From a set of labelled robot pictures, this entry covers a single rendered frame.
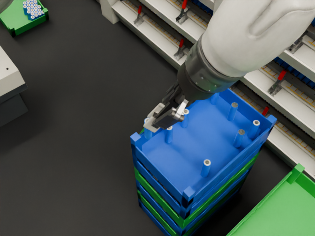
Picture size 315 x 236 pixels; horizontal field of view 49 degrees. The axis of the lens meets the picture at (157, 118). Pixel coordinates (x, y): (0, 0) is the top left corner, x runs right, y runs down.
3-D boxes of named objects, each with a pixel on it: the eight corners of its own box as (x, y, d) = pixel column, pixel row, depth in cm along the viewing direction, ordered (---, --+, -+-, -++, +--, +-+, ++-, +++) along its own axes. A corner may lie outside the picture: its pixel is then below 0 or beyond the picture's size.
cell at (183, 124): (183, 129, 92) (185, 115, 87) (179, 124, 93) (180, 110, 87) (188, 125, 93) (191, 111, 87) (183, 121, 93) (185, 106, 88)
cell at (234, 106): (229, 104, 88) (225, 118, 94) (235, 108, 88) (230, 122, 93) (234, 100, 89) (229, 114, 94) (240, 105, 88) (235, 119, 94)
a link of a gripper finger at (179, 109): (199, 88, 61) (193, 111, 57) (184, 103, 65) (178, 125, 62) (188, 82, 60) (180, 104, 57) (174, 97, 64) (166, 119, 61)
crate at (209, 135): (186, 210, 80) (189, 197, 74) (131, 151, 89) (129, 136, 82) (269, 136, 91) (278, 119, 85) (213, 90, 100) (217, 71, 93)
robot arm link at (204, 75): (193, 57, 50) (174, 77, 54) (244, 89, 51) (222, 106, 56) (208, 16, 54) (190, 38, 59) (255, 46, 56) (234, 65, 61)
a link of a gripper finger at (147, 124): (169, 117, 71) (168, 120, 71) (155, 130, 77) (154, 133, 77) (156, 110, 71) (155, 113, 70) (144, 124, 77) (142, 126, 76)
